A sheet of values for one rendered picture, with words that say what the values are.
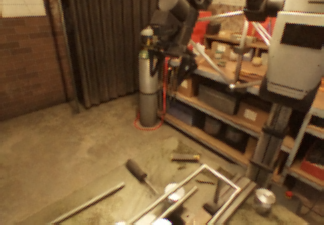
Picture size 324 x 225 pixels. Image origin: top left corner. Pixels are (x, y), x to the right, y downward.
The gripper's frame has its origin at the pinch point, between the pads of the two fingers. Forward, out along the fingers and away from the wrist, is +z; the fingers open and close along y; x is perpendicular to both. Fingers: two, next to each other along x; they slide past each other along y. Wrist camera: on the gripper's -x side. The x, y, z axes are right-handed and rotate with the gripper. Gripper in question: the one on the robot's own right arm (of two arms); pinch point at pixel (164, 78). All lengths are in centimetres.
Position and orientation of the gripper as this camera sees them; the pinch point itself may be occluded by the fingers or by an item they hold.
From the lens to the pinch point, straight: 59.4
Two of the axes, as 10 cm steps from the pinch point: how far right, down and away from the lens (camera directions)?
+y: 7.5, 3.3, -5.7
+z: -3.5, 9.3, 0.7
